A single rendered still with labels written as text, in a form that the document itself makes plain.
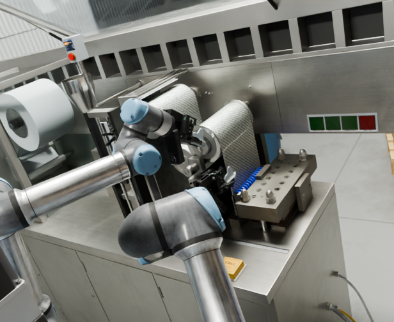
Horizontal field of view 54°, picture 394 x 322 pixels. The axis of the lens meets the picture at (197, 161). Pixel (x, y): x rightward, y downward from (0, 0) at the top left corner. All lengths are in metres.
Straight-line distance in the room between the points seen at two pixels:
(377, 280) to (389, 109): 1.33
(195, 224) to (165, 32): 1.09
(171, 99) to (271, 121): 0.42
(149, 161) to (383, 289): 1.81
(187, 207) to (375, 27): 0.93
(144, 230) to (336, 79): 0.91
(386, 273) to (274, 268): 1.37
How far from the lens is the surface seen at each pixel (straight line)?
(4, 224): 0.99
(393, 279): 2.58
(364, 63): 1.44
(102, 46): 2.07
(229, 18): 1.58
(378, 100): 1.47
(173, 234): 0.86
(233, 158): 1.46
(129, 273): 1.72
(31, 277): 1.23
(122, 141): 1.11
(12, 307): 0.79
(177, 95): 1.61
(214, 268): 0.86
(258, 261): 1.35
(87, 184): 0.98
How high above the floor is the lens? 1.76
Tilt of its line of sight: 23 degrees down
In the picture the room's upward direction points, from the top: 16 degrees counter-clockwise
